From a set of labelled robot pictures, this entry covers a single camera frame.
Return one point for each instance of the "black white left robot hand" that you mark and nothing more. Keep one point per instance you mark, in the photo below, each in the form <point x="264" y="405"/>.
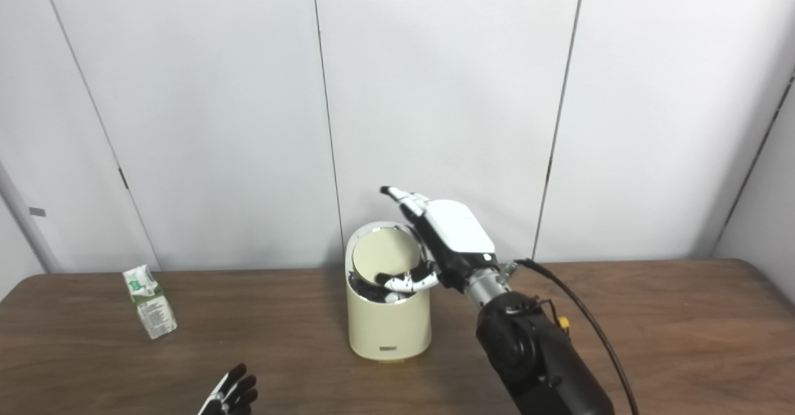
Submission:
<point x="233" y="393"/>

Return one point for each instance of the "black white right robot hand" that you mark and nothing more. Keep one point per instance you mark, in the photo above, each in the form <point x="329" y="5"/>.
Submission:
<point x="456" y="235"/>

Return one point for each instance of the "cream round bin lid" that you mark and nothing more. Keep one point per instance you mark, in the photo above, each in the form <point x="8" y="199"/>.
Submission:
<point x="385" y="253"/>

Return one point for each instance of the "white green milk carton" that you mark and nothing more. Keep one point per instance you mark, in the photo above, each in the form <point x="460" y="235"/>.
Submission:
<point x="152" y="306"/>

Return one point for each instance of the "cream-colored round bin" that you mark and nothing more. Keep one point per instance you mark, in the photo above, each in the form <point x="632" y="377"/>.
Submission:
<point x="388" y="325"/>

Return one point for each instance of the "small grey wall tag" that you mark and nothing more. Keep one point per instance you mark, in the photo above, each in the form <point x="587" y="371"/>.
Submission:
<point x="37" y="212"/>

